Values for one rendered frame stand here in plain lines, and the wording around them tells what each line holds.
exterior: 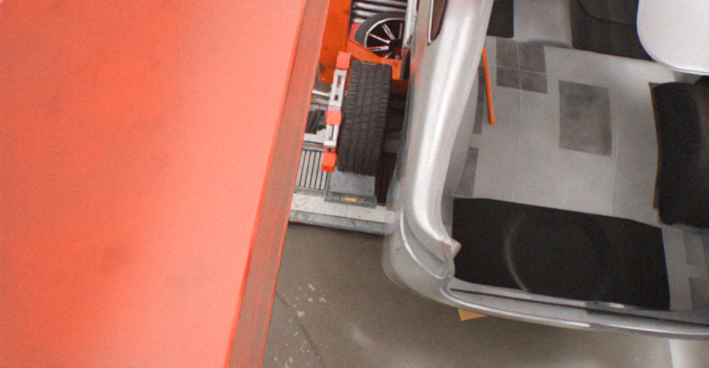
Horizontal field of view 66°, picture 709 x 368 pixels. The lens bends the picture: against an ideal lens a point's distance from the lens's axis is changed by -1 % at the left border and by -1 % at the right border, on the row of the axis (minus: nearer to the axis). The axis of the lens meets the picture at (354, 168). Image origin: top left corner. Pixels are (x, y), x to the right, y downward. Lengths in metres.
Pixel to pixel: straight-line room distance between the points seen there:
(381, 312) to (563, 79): 1.84
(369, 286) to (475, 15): 2.00
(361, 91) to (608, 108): 1.46
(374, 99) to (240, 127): 2.50
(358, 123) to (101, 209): 2.53
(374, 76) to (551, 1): 1.48
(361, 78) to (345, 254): 1.33
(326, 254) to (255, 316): 3.16
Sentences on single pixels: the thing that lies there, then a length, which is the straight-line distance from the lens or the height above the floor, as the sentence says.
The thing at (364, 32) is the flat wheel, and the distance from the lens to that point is 4.05.
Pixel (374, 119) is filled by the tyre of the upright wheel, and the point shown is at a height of 1.13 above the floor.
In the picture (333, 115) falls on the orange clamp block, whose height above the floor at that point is 1.15.
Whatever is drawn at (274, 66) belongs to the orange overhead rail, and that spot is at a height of 3.22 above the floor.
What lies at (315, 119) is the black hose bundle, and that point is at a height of 1.04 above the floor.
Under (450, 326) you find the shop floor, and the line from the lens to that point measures 3.76.
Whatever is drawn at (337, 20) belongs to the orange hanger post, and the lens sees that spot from 3.24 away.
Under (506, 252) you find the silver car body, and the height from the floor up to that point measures 0.90.
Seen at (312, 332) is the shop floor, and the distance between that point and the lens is 3.64.
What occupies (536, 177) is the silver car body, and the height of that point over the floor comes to 0.95.
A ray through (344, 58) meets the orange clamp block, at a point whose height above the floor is 1.11.
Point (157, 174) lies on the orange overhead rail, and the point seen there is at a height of 3.22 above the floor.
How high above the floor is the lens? 3.59
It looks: 64 degrees down
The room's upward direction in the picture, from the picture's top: 10 degrees clockwise
